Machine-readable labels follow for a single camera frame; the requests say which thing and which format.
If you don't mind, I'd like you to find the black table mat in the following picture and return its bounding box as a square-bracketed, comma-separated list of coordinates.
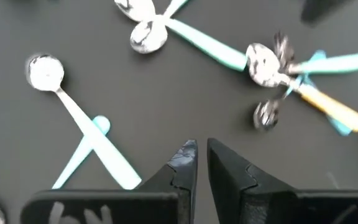
[0, 0, 358, 224]

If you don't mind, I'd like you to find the teal-handled metal spoon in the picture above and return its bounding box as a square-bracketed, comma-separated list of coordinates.
[130, 0, 190, 55]
[289, 52, 358, 75]
[25, 54, 142, 190]
[114, 0, 249, 72]

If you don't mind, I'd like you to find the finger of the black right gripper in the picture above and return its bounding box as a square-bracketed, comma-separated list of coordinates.
[301, 0, 354, 26]

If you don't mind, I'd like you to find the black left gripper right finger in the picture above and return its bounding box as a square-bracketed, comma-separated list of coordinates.
[206, 138, 358, 224]

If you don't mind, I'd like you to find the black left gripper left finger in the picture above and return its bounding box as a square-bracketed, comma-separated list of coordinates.
[20, 139, 199, 224]

